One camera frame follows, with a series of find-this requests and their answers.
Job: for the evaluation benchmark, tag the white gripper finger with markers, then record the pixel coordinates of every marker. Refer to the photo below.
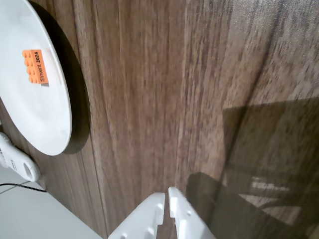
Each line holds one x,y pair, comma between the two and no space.
187,219
142,219

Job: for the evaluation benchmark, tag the orange lego block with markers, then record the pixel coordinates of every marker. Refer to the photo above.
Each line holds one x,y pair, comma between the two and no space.
32,64

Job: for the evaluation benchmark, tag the white round plate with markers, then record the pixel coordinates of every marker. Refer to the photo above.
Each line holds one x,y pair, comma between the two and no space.
30,112

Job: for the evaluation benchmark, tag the white stand base with logo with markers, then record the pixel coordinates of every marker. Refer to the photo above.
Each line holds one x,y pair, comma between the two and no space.
25,166

